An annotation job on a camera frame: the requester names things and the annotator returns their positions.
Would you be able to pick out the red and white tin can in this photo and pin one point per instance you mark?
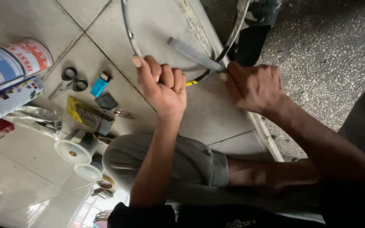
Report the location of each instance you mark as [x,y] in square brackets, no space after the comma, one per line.
[32,55]

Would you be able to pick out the person's grey trouser leg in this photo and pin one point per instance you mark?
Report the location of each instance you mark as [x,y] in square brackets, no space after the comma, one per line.
[182,158]

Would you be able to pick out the blue lighter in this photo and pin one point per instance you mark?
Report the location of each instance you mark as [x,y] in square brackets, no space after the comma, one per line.
[99,86]

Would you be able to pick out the person's bare shin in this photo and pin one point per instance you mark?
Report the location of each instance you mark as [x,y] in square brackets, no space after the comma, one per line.
[265,175]

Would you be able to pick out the small metal clip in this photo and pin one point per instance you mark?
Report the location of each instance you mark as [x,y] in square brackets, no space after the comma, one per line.
[103,193]

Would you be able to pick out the brown tape roll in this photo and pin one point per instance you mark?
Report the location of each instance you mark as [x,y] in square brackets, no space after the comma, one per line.
[106,183]

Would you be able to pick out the grey metal file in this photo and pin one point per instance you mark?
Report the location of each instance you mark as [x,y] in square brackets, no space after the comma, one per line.
[195,55]

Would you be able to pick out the clear plastic bag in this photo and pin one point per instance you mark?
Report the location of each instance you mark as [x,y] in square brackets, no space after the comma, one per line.
[36,118]

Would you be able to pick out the small clear plastic cup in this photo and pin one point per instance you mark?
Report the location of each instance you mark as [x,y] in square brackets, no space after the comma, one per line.
[89,171]

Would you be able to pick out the person's black shirt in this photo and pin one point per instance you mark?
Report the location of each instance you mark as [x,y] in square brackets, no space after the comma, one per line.
[201,218]

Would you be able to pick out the metal grater on yellow card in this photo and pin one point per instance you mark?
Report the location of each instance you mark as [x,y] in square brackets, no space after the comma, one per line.
[89,115]

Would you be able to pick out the black and blue cloth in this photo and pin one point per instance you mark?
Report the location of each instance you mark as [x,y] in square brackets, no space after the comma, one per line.
[255,34]

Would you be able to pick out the dark grey sanding block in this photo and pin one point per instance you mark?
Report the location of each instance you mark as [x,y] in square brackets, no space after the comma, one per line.
[106,101]

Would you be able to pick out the large clear plastic cup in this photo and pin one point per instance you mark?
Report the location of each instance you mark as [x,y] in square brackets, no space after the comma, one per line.
[73,152]

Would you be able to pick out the silver and black racket frame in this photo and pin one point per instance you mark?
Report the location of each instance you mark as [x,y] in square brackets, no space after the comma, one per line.
[191,83]

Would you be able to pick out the person's left hand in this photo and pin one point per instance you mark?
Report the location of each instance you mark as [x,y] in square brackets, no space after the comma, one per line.
[166,95]

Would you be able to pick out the stack of coloured rings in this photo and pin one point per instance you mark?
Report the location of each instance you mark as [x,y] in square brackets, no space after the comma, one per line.
[101,220]

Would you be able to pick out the person's right hand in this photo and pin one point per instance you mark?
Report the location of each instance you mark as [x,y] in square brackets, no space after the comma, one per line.
[258,88]

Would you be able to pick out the white spray can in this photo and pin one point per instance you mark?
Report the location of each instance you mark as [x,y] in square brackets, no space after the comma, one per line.
[8,99]

